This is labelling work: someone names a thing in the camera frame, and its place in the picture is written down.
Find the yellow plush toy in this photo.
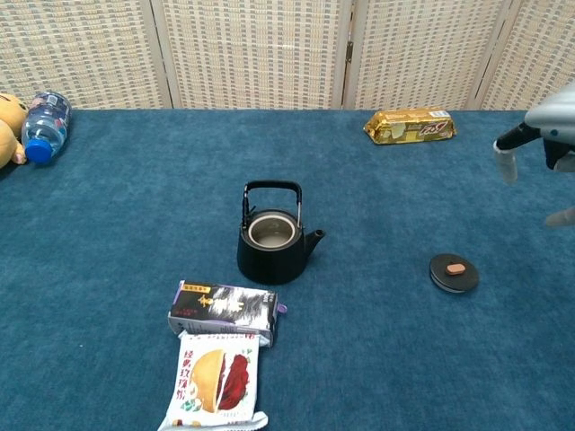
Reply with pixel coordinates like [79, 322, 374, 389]
[0, 92, 29, 170]

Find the blue water bottle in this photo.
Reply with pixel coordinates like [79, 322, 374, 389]
[21, 91, 73, 166]

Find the woven bamboo folding screen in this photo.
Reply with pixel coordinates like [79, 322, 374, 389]
[0, 0, 575, 111]

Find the black teapot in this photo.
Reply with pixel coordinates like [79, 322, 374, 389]
[236, 180, 326, 286]

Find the rose cake snack packet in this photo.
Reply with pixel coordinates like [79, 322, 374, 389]
[156, 330, 270, 431]

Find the gold snack package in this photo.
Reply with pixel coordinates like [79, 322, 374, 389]
[362, 107, 458, 146]

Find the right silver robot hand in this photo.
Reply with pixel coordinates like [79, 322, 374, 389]
[492, 80, 575, 229]

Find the blue table cloth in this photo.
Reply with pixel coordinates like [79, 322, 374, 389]
[0, 108, 575, 431]

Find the black teapot lid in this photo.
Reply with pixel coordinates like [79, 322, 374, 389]
[429, 252, 480, 295]

